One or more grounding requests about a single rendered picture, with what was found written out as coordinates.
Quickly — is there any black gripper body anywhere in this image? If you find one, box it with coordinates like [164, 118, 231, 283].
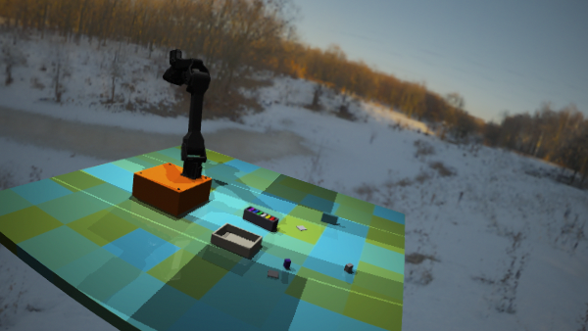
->
[163, 69, 190, 93]

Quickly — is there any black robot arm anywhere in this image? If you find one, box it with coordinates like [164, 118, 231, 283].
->
[169, 49, 211, 180]

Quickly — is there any white shallow tray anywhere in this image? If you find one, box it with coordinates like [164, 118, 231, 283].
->
[210, 223, 263, 258]

